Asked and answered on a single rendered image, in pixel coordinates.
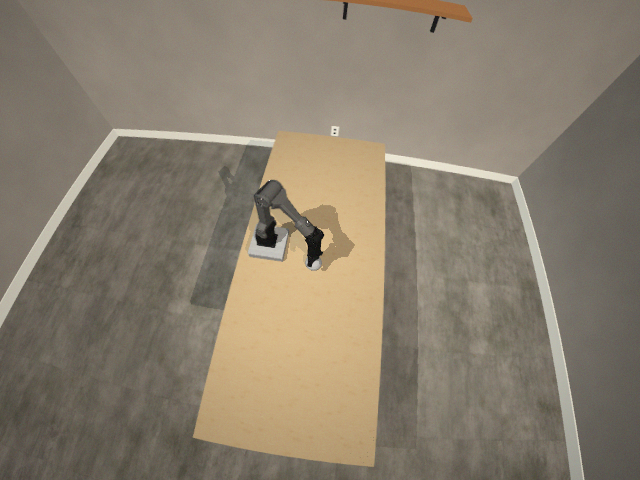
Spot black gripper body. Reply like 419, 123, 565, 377
307, 249, 323, 267

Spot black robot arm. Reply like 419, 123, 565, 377
254, 180, 324, 253

